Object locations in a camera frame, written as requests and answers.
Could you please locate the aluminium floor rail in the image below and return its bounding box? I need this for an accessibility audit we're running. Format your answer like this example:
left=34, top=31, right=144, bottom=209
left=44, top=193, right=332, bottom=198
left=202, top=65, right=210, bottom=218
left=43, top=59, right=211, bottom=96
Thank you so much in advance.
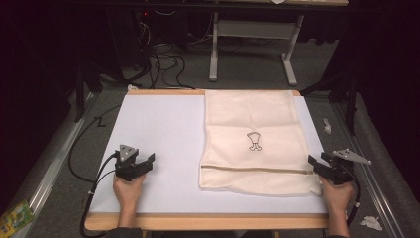
left=331, top=102, right=407, bottom=238
left=13, top=92, right=97, bottom=238

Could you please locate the cream mesh laundry bag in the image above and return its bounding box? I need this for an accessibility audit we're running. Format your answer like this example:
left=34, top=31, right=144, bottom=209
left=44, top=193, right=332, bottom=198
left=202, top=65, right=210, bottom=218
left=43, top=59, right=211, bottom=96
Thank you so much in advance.
left=198, top=89, right=324, bottom=197

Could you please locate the crumpled white paper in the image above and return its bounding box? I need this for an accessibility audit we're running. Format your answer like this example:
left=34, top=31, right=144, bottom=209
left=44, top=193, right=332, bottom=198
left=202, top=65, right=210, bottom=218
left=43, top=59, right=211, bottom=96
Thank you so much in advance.
left=359, top=215, right=384, bottom=232

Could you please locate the person's right hand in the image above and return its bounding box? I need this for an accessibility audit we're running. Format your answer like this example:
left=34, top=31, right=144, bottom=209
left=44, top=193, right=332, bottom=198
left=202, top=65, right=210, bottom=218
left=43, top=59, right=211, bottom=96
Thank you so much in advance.
left=319, top=178, right=357, bottom=215

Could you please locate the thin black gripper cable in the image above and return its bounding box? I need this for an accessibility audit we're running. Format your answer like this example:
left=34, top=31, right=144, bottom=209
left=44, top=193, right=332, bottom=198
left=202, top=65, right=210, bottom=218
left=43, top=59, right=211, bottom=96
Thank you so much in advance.
left=93, top=170, right=117, bottom=191

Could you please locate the black gripper cable with clips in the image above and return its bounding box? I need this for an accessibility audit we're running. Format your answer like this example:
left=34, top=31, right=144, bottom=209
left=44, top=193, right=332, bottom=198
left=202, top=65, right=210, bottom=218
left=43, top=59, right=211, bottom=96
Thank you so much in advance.
left=346, top=168, right=362, bottom=228

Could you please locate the black floor cable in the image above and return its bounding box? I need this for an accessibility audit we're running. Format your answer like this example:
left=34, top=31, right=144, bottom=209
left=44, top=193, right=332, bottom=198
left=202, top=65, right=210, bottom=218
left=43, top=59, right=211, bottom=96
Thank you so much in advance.
left=67, top=104, right=123, bottom=183

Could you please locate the dark computer tower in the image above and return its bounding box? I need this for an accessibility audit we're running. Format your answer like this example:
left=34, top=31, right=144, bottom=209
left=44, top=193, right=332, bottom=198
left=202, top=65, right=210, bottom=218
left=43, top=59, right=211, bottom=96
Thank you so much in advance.
left=107, top=6, right=152, bottom=68

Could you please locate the white table mat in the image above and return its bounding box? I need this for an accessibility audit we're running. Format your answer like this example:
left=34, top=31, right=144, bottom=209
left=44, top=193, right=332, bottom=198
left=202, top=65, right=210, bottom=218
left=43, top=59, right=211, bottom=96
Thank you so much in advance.
left=88, top=93, right=330, bottom=215

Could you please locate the tangle of black floor cables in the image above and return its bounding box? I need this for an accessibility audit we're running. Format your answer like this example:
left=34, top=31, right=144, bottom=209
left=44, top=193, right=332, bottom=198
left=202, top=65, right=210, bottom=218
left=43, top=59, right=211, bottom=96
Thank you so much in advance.
left=132, top=19, right=216, bottom=91

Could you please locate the black metal stand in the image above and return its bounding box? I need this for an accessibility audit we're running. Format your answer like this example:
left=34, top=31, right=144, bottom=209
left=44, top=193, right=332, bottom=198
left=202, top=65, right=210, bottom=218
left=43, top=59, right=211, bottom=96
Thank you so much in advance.
left=299, top=70, right=360, bottom=137
left=72, top=60, right=104, bottom=124

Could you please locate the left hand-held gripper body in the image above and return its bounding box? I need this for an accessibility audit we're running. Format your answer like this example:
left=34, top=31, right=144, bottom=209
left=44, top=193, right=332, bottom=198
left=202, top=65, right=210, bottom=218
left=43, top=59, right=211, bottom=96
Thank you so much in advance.
left=113, top=144, right=147, bottom=182

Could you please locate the thick black gripper cable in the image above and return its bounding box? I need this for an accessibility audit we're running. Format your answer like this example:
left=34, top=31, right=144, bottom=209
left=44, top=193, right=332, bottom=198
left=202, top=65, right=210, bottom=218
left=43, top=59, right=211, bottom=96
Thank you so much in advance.
left=79, top=152, right=119, bottom=238

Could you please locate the person's left hand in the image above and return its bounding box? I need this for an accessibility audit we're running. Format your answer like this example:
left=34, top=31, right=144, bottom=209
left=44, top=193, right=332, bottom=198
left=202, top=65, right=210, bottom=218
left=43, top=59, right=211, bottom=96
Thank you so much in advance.
left=112, top=174, right=147, bottom=207

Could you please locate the green snack packet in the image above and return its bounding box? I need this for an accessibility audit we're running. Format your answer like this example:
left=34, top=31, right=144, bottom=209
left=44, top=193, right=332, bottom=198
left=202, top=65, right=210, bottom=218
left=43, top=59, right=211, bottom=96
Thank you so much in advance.
left=0, top=199, right=36, bottom=236

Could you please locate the white metal desk frame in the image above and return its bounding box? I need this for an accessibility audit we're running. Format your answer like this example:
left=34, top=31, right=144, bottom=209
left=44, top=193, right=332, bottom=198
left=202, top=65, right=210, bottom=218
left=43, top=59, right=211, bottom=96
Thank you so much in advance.
left=208, top=11, right=306, bottom=87

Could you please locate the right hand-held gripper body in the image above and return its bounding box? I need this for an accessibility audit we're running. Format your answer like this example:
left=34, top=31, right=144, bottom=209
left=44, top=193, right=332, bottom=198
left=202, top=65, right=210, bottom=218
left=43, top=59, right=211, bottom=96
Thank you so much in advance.
left=324, top=148, right=372, bottom=186

